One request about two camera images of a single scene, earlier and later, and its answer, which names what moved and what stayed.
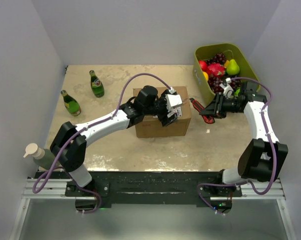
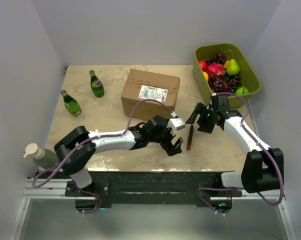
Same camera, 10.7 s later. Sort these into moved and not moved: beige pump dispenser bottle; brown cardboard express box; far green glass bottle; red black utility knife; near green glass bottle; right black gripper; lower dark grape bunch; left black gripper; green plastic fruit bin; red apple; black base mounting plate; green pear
Moved: brown cardboard express box; right black gripper; red black utility knife; left black gripper
Not moved: beige pump dispenser bottle; black base mounting plate; far green glass bottle; near green glass bottle; red apple; lower dark grape bunch; green plastic fruit bin; green pear
